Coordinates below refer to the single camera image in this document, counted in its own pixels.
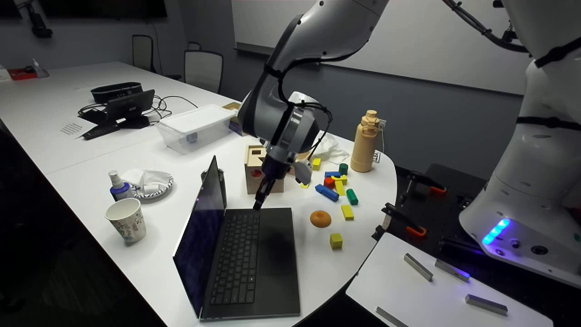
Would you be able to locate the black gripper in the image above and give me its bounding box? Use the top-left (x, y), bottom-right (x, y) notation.
top-left (253, 144), bottom-right (291, 213)

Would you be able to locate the silver Dell laptop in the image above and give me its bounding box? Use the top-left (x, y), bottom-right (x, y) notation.
top-left (171, 155), bottom-right (304, 322)

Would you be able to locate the open cardboard box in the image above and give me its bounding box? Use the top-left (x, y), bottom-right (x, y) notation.
top-left (222, 100), bottom-right (245, 137)

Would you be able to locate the wooden shape sorter box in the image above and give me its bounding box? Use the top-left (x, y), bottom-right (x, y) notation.
top-left (244, 144), bottom-right (287, 197)

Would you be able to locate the orange ball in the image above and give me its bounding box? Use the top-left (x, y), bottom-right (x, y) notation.
top-left (309, 209), bottom-right (334, 231)

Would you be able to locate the long blue block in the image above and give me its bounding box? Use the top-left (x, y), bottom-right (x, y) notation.
top-left (314, 184), bottom-right (342, 204)

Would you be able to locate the clear plastic wrapper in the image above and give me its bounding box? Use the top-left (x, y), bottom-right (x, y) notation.
top-left (314, 133), bottom-right (356, 164)

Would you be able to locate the white plastic tray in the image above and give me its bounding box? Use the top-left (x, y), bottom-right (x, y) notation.
top-left (155, 104), bottom-right (236, 157)

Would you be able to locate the clear plastic lid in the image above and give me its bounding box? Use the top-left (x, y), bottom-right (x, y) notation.
top-left (120, 169), bottom-right (176, 204)

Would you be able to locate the tan wooden bottle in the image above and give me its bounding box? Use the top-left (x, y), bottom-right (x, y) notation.
top-left (349, 109), bottom-right (389, 175)

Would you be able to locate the gray office chair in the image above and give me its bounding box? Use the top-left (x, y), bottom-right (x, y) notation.
top-left (129, 33), bottom-right (156, 73)
top-left (182, 42), bottom-right (225, 95)

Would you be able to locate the patterned paper cup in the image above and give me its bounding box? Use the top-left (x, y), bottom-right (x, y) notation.
top-left (104, 197), bottom-right (147, 247)

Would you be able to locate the black tablet stand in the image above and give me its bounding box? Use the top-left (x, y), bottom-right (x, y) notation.
top-left (78, 88), bottom-right (156, 142)

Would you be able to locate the white board panel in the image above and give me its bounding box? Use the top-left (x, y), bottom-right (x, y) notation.
top-left (345, 233), bottom-right (554, 327)

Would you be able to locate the gray metal bar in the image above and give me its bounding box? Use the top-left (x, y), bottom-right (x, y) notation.
top-left (434, 258), bottom-right (472, 286)
top-left (374, 306), bottom-right (409, 327)
top-left (463, 293), bottom-right (511, 318)
top-left (403, 253), bottom-right (436, 284)

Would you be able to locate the black case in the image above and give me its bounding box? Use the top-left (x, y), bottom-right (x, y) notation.
top-left (89, 80), bottom-right (144, 106)

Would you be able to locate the black robot stand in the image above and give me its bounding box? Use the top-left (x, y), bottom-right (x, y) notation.
top-left (362, 162), bottom-right (581, 327)

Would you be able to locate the red booklet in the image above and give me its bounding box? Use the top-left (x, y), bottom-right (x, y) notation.
top-left (6, 62), bottom-right (42, 82)

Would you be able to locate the black orange-handled clamp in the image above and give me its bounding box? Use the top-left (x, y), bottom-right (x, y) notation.
top-left (371, 202), bottom-right (429, 242)
top-left (396, 166), bottom-right (451, 202)

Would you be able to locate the wall whiteboard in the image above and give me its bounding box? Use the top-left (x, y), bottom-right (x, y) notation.
top-left (231, 0), bottom-right (534, 97)

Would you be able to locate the black wall screen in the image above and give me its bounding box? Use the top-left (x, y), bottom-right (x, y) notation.
top-left (42, 0), bottom-right (169, 20)

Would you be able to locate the black mounted camera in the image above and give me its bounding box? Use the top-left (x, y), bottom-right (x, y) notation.
top-left (13, 0), bottom-right (53, 40)

